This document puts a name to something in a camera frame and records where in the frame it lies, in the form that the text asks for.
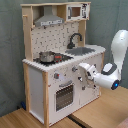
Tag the wooden toy kitchen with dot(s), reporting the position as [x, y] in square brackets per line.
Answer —
[39, 79]

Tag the black toy faucet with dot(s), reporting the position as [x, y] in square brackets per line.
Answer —
[71, 44]

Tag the black toy stovetop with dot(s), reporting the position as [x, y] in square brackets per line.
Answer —
[55, 58]

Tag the silver toy pot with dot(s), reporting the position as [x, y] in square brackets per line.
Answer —
[47, 56]

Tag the white toy microwave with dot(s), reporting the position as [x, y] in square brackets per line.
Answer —
[77, 11]

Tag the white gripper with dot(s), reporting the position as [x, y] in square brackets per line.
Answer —
[88, 73]

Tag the grey range hood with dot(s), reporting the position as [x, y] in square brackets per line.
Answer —
[48, 18]

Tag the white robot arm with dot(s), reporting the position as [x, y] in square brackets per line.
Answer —
[110, 76]

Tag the red left stove knob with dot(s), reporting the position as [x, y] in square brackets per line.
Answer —
[56, 75]

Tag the grey toy sink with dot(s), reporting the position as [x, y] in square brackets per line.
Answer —
[79, 51]

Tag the white oven door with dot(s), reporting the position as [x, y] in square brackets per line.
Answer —
[63, 100]

